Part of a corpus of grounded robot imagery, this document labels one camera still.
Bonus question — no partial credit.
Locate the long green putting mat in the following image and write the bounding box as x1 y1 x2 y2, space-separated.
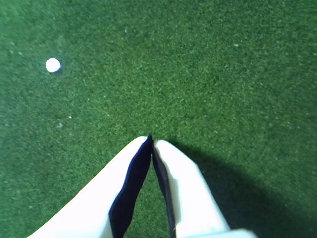
0 0 317 238

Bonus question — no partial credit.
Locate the small white dot marker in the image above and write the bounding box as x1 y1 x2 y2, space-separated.
45 57 61 73

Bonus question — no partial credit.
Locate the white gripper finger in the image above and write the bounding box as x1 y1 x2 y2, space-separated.
27 133 153 238
151 139 232 238

